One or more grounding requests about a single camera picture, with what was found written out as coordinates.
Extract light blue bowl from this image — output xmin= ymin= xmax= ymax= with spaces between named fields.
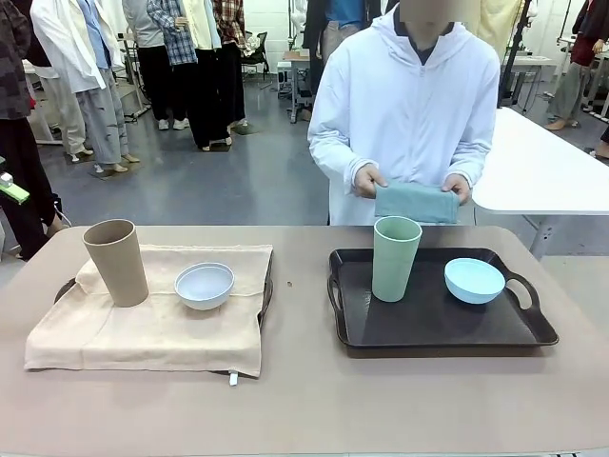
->
xmin=443 ymin=257 xmax=507 ymax=305

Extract tall brown cup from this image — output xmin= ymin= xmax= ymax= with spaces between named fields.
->
xmin=82 ymin=218 xmax=150 ymax=308

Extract black stand pole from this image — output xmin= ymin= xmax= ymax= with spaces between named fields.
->
xmin=497 ymin=0 xmax=533 ymax=109

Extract white bowl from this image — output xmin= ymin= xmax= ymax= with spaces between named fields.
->
xmin=173 ymin=262 xmax=236 ymax=311

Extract person's left hand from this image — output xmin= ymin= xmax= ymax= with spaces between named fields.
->
xmin=441 ymin=173 xmax=473 ymax=205

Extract person's right forearm white sleeve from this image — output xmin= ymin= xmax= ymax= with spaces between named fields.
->
xmin=307 ymin=137 xmax=377 ymax=191

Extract black office chair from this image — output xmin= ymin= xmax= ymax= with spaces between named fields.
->
xmin=241 ymin=30 xmax=270 ymax=77

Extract teal cloth mat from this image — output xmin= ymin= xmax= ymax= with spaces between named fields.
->
xmin=374 ymin=179 xmax=462 ymax=225

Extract beige cloth mat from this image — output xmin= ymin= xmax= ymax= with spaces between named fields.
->
xmin=23 ymin=243 xmax=275 ymax=386

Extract mannequin white jacket beige trousers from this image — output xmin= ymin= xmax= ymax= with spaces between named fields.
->
xmin=30 ymin=0 xmax=142 ymax=176

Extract grey workbench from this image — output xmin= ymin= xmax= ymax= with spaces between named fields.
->
xmin=277 ymin=50 xmax=319 ymax=124

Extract tall green cup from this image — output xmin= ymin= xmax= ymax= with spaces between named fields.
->
xmin=372 ymin=215 xmax=423 ymax=304

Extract mannequin cream vest black skirt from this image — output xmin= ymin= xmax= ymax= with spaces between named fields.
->
xmin=180 ymin=0 xmax=249 ymax=152

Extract mannequin in plaid shirt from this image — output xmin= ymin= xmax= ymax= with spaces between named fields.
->
xmin=140 ymin=0 xmax=201 ymax=132

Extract dark brown serving tray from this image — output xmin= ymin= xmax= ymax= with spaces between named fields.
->
xmin=53 ymin=246 xmax=276 ymax=378
xmin=326 ymin=246 xmax=560 ymax=348

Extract person's left forearm white sleeve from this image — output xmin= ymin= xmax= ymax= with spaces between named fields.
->
xmin=446 ymin=142 xmax=492 ymax=189

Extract person's right hand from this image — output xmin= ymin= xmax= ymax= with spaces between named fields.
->
xmin=352 ymin=161 xmax=389 ymax=200

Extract person in white jacket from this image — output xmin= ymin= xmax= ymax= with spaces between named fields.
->
xmin=306 ymin=0 xmax=501 ymax=228

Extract white side table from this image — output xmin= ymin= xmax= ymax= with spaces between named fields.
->
xmin=470 ymin=105 xmax=609 ymax=262

